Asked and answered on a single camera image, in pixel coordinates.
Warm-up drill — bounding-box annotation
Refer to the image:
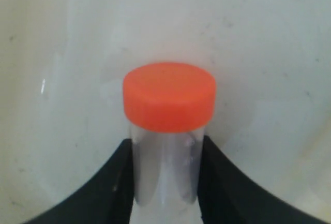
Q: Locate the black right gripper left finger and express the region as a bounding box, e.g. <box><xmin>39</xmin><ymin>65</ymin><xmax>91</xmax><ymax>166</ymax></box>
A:
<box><xmin>29</xmin><ymin>139</ymin><xmax>134</xmax><ymax>224</ymax></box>

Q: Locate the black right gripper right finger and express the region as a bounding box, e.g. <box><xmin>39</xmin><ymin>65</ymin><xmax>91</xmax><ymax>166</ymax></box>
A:
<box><xmin>198</xmin><ymin>136</ymin><xmax>324</xmax><ymax>223</ymax></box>

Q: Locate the cream plastic bin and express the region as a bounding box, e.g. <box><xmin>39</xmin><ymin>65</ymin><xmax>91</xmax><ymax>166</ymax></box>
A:
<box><xmin>1</xmin><ymin>0</ymin><xmax>330</xmax><ymax>223</ymax></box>

